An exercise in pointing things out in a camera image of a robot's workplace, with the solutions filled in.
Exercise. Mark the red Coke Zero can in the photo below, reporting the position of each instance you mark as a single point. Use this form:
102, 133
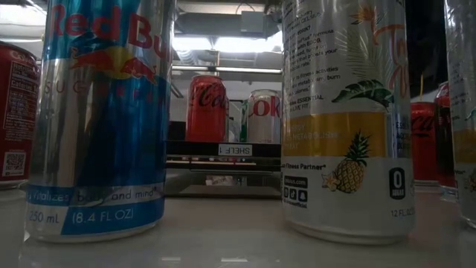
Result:
206, 111
424, 149

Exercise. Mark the black can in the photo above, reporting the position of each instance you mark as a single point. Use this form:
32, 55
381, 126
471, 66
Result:
346, 149

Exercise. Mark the silver Diet Coke can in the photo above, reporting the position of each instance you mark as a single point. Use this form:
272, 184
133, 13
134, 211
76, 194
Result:
264, 119

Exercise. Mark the green Sprite can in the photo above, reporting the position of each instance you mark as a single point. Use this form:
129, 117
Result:
243, 123

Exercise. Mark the blue silver Red Bull can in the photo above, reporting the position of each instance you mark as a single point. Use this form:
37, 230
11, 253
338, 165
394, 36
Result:
100, 130

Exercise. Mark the grey ceiling ventilation box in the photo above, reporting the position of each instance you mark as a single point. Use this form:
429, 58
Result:
253, 22

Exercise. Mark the bright ceiling light panel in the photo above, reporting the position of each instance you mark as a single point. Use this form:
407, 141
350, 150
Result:
230, 44

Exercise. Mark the wooden tray board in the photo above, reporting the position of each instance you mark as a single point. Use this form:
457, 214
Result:
193, 149

